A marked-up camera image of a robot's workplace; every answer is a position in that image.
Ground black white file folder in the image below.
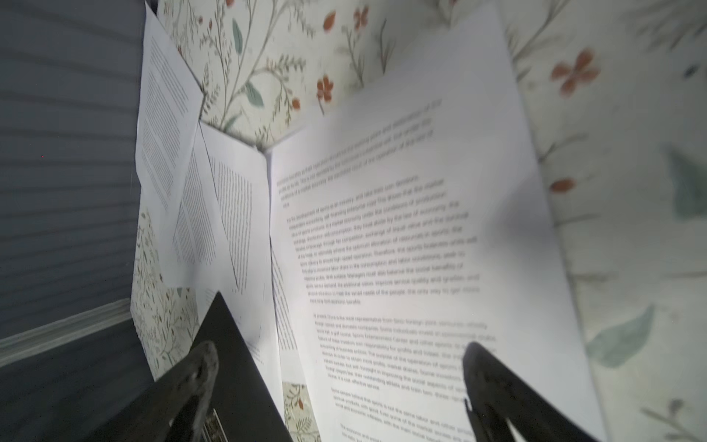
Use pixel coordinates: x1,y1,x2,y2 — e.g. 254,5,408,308
191,295,292,442

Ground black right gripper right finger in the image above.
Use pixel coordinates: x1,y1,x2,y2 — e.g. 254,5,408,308
462,342,594,441

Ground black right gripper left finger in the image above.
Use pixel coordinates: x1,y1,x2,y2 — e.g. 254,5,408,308
88,341,219,441

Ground printed paper sheet back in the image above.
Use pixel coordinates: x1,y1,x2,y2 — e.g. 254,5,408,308
136,3,204,217

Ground printed paper sheet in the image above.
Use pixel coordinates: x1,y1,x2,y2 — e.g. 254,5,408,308
270,2,607,441
136,3,204,217
160,123,304,404

